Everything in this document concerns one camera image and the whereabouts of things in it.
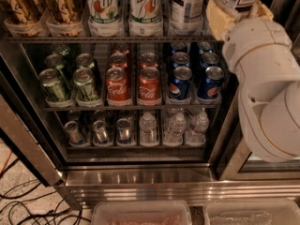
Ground middle left Coca-Cola can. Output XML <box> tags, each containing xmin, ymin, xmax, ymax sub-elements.
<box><xmin>109</xmin><ymin>53</ymin><xmax>128</xmax><ymax>71</ymax></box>

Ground water bottle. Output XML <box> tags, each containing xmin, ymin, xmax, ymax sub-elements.
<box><xmin>139</xmin><ymin>112</ymin><xmax>158</xmax><ymax>145</ymax></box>
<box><xmin>163</xmin><ymin>112</ymin><xmax>187</xmax><ymax>146</ymax></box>
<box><xmin>185</xmin><ymin>112</ymin><xmax>209</xmax><ymax>146</ymax></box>

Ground pepsi can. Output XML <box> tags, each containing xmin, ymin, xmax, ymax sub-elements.
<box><xmin>201</xmin><ymin>52</ymin><xmax>220</xmax><ymax>68</ymax></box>
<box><xmin>169</xmin><ymin>67</ymin><xmax>192</xmax><ymax>100</ymax></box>
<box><xmin>170</xmin><ymin>52</ymin><xmax>190</xmax><ymax>70</ymax></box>
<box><xmin>197</xmin><ymin>66</ymin><xmax>224</xmax><ymax>99</ymax></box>

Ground front left Coca-Cola can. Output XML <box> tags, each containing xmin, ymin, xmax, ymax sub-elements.
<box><xmin>105</xmin><ymin>67</ymin><xmax>129</xmax><ymax>101</ymax></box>

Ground gold tall can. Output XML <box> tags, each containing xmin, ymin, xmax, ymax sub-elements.
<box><xmin>45</xmin><ymin>0</ymin><xmax>83</xmax><ymax>24</ymax></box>
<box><xmin>0</xmin><ymin>0</ymin><xmax>40</xmax><ymax>24</ymax></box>

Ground right 7up bottle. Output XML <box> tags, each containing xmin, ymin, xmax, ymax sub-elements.
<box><xmin>129</xmin><ymin>0</ymin><xmax>160</xmax><ymax>23</ymax></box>

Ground front left Pepsi can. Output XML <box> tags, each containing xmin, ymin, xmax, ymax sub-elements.
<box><xmin>169</xmin><ymin>67</ymin><xmax>192</xmax><ymax>100</ymax></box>

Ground right clear plastic bin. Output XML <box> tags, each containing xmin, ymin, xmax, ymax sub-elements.
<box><xmin>203</xmin><ymin>199</ymin><xmax>300</xmax><ymax>225</ymax></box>

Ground top wire shelf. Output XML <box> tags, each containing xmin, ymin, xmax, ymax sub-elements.
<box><xmin>2</xmin><ymin>36</ymin><xmax>217</xmax><ymax>44</ymax></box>

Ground middle right Coca-Cola can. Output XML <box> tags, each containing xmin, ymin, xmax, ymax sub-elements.
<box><xmin>139</xmin><ymin>52</ymin><xmax>158</xmax><ymax>68</ymax></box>

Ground front right Pepsi can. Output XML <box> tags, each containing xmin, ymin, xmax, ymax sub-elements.
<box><xmin>197</xmin><ymin>66</ymin><xmax>224</xmax><ymax>99</ymax></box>

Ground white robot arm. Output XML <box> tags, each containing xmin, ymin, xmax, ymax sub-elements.
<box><xmin>206</xmin><ymin>0</ymin><xmax>300</xmax><ymax>162</ymax></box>

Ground clear plastic bin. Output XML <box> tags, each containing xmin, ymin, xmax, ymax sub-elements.
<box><xmin>203</xmin><ymin>199</ymin><xmax>300</xmax><ymax>225</ymax></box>
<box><xmin>91</xmin><ymin>201</ymin><xmax>192</xmax><ymax>225</ymax></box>

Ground left silver blue can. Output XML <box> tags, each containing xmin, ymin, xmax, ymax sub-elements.
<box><xmin>64</xmin><ymin>121</ymin><xmax>84</xmax><ymax>144</ymax></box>

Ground middle left Pepsi can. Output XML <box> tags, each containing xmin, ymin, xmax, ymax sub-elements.
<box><xmin>170</xmin><ymin>52</ymin><xmax>190</xmax><ymax>70</ymax></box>

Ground silver blue can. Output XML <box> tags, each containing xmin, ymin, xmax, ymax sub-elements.
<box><xmin>116</xmin><ymin>118</ymin><xmax>131</xmax><ymax>144</ymax></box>
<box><xmin>92</xmin><ymin>120</ymin><xmax>109</xmax><ymax>144</ymax></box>
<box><xmin>64</xmin><ymin>121</ymin><xmax>84</xmax><ymax>144</ymax></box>

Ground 7up bottle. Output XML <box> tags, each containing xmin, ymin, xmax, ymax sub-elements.
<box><xmin>129</xmin><ymin>0</ymin><xmax>160</xmax><ymax>23</ymax></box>
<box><xmin>87</xmin><ymin>0</ymin><xmax>119</xmax><ymax>24</ymax></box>

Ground wire shelf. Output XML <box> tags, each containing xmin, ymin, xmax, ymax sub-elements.
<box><xmin>2</xmin><ymin>36</ymin><xmax>217</xmax><ymax>44</ymax></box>
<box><xmin>44</xmin><ymin>104</ymin><xmax>219</xmax><ymax>112</ymax></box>

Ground left gold tall can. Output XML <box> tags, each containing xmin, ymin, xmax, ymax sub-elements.
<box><xmin>0</xmin><ymin>0</ymin><xmax>40</xmax><ymax>24</ymax></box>

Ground left 7up bottle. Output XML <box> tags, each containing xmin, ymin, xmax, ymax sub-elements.
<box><xmin>87</xmin><ymin>0</ymin><xmax>119</xmax><ymax>24</ymax></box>

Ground green can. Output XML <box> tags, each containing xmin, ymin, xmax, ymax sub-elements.
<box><xmin>76</xmin><ymin>52</ymin><xmax>98</xmax><ymax>71</ymax></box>
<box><xmin>45</xmin><ymin>53</ymin><xmax>69</xmax><ymax>79</ymax></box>
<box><xmin>38</xmin><ymin>68</ymin><xmax>70</xmax><ymax>102</ymax></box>
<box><xmin>73</xmin><ymin>67</ymin><xmax>99</xmax><ymax>101</ymax></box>

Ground open fridge door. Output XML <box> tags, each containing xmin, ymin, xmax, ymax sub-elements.
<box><xmin>0</xmin><ymin>59</ymin><xmax>63</xmax><ymax>187</ymax></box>

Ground coca-cola can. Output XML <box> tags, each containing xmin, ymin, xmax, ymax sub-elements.
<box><xmin>105</xmin><ymin>67</ymin><xmax>129</xmax><ymax>101</ymax></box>
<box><xmin>109</xmin><ymin>53</ymin><xmax>128</xmax><ymax>71</ymax></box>
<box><xmin>139</xmin><ymin>52</ymin><xmax>158</xmax><ymax>68</ymax></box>
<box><xmin>138</xmin><ymin>67</ymin><xmax>160</xmax><ymax>101</ymax></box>

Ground left clear plastic bin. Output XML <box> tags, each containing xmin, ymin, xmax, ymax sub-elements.
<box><xmin>91</xmin><ymin>201</ymin><xmax>192</xmax><ymax>225</ymax></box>

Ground middle wire shelf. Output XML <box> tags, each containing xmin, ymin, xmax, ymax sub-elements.
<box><xmin>44</xmin><ymin>104</ymin><xmax>219</xmax><ymax>112</ymax></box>

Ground front right Coca-Cola can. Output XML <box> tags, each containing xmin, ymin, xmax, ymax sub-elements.
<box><xmin>138</xmin><ymin>67</ymin><xmax>160</xmax><ymax>101</ymax></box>

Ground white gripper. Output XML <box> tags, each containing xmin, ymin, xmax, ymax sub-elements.
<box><xmin>206</xmin><ymin>0</ymin><xmax>300</xmax><ymax>88</ymax></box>

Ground middle left green can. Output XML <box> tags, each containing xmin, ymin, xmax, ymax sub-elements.
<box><xmin>45</xmin><ymin>53</ymin><xmax>69</xmax><ymax>79</ymax></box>

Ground front left green can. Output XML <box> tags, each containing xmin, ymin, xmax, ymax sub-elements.
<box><xmin>38</xmin><ymin>68</ymin><xmax>70</xmax><ymax>102</ymax></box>

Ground left water bottle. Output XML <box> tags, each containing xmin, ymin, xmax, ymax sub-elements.
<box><xmin>139</xmin><ymin>112</ymin><xmax>158</xmax><ymax>145</ymax></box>

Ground right water bottle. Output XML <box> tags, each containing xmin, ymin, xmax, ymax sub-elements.
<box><xmin>185</xmin><ymin>112</ymin><xmax>209</xmax><ymax>146</ymax></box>

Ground middle water bottle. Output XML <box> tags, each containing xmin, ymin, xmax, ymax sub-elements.
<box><xmin>163</xmin><ymin>112</ymin><xmax>187</xmax><ymax>146</ymax></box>

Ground black floor cables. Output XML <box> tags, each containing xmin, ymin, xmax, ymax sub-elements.
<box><xmin>0</xmin><ymin>157</ymin><xmax>92</xmax><ymax>225</ymax></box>

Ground middle right Pepsi can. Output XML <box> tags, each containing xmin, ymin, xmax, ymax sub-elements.
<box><xmin>201</xmin><ymin>52</ymin><xmax>220</xmax><ymax>68</ymax></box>

